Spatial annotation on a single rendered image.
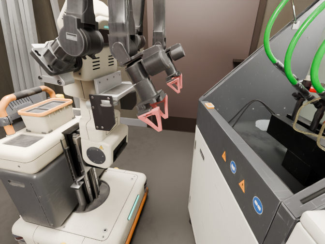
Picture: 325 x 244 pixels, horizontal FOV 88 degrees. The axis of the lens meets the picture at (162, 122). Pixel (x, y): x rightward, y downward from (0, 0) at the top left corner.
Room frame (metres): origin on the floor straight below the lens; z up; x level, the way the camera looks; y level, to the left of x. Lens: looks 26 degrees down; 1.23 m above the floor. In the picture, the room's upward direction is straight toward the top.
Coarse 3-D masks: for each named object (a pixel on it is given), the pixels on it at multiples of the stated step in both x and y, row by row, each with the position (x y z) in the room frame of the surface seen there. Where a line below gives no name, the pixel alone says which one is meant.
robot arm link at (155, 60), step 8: (112, 48) 0.49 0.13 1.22; (120, 48) 0.48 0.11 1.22; (152, 48) 0.48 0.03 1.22; (160, 48) 0.48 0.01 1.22; (120, 56) 0.48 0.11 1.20; (128, 56) 0.48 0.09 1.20; (136, 56) 0.49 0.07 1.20; (144, 56) 0.49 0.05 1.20; (152, 56) 0.48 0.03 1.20; (160, 56) 0.47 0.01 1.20; (120, 64) 0.48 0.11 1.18; (144, 64) 0.48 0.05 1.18; (152, 64) 0.47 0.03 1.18; (160, 64) 0.47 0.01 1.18; (168, 64) 0.49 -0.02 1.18; (152, 72) 0.48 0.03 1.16; (160, 72) 0.49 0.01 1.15
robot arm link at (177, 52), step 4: (156, 44) 0.90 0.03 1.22; (160, 44) 0.90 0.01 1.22; (176, 44) 0.90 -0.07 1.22; (180, 44) 0.93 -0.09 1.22; (168, 48) 0.90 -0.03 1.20; (172, 48) 0.91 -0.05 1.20; (176, 48) 0.90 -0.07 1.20; (180, 48) 0.89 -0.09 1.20; (172, 52) 0.90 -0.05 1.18; (176, 52) 0.89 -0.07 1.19; (180, 52) 0.89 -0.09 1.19; (184, 52) 0.93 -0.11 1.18; (172, 56) 0.90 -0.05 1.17; (176, 56) 0.89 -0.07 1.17; (180, 56) 0.90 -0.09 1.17; (176, 60) 0.91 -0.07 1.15
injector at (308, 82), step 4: (304, 80) 0.55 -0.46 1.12; (308, 80) 0.54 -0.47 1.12; (304, 84) 0.55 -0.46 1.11; (308, 84) 0.54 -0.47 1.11; (308, 88) 0.54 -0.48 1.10; (296, 96) 0.55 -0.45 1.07; (300, 96) 0.55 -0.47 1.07; (300, 100) 0.55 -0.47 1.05; (304, 100) 0.54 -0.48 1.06; (296, 104) 0.55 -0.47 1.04; (300, 104) 0.55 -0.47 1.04; (296, 108) 0.55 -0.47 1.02; (296, 112) 0.55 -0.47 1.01; (292, 116) 0.55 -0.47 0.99; (292, 120) 0.55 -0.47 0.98
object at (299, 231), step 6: (300, 222) 0.19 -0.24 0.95; (294, 228) 0.19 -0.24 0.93; (300, 228) 0.18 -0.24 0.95; (294, 234) 0.18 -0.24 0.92; (300, 234) 0.18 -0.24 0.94; (306, 234) 0.17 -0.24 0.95; (288, 240) 0.19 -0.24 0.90; (294, 240) 0.18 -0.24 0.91; (300, 240) 0.17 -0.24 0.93; (306, 240) 0.17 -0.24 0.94; (312, 240) 0.16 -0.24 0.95
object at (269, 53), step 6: (282, 0) 0.55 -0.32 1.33; (288, 0) 0.54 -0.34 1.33; (282, 6) 0.54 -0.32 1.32; (276, 12) 0.54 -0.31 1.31; (270, 18) 0.55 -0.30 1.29; (270, 24) 0.54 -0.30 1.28; (270, 30) 0.54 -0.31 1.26; (264, 36) 0.55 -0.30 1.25; (264, 42) 0.55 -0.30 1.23; (270, 54) 0.54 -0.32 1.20; (270, 60) 0.55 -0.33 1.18; (276, 60) 0.54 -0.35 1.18
